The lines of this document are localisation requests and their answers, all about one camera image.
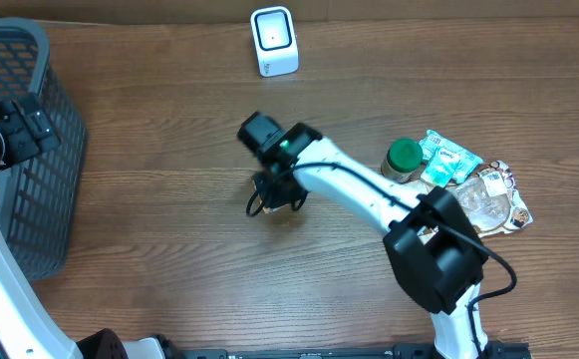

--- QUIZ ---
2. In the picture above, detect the grey plastic mesh basket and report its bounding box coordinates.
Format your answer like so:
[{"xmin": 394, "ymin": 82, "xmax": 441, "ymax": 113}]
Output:
[{"xmin": 0, "ymin": 18, "xmax": 89, "ymax": 281}]

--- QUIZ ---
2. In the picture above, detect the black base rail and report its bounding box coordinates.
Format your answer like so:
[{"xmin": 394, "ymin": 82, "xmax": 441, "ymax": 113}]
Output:
[{"xmin": 177, "ymin": 341, "xmax": 532, "ymax": 359}]

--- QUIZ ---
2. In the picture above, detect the small teal tissue pack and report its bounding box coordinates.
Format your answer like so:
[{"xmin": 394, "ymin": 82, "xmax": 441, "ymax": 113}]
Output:
[{"xmin": 421, "ymin": 147, "xmax": 460, "ymax": 187}]

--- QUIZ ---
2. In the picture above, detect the small orange carton box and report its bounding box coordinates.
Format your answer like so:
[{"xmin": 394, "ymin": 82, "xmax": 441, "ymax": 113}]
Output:
[{"xmin": 263, "ymin": 206, "xmax": 282, "ymax": 214}]

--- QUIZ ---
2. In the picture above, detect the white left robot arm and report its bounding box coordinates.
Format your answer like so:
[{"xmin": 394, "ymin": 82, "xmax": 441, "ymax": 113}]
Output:
[{"xmin": 0, "ymin": 93, "xmax": 168, "ymax": 359}]

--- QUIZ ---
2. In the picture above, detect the white barcode scanner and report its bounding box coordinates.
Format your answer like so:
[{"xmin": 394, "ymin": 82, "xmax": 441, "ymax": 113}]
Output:
[{"xmin": 250, "ymin": 6, "xmax": 299, "ymax": 78}]

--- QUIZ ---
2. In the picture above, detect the teal snack packet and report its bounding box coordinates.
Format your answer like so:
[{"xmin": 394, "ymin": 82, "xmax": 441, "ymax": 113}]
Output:
[{"xmin": 420, "ymin": 130, "xmax": 482, "ymax": 184}]

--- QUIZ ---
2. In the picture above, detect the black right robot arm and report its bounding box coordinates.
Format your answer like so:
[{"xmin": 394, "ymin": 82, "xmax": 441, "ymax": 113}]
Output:
[{"xmin": 237, "ymin": 112, "xmax": 530, "ymax": 358}]

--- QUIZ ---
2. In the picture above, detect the green lid seasoning jar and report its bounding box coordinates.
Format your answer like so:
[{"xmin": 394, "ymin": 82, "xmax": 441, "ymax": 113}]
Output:
[{"xmin": 381, "ymin": 138, "xmax": 423, "ymax": 183}]

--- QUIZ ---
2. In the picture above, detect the cream brown snack pouch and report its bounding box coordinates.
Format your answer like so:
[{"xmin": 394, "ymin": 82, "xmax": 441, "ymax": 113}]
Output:
[{"xmin": 445, "ymin": 161, "xmax": 533, "ymax": 237}]

